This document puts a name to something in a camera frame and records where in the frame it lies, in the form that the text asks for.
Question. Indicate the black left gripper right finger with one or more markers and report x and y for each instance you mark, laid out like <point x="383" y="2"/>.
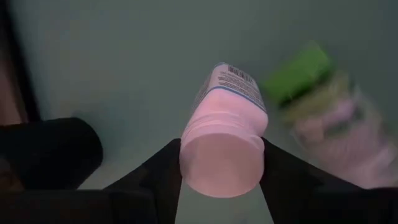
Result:
<point x="311" y="199"/>

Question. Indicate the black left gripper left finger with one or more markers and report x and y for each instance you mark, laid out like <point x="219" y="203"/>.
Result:
<point x="155" y="193"/>

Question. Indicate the white bottle blue-edged label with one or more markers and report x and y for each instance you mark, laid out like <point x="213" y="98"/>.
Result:
<point x="222" y="149"/>

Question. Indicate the green-capped clear medicine bottle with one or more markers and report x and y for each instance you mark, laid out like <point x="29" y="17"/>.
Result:
<point x="298" y="74"/>

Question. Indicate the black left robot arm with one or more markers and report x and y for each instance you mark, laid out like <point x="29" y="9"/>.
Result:
<point x="46" y="152"/>

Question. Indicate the green table mat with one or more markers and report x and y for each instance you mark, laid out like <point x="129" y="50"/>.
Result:
<point x="124" y="62"/>

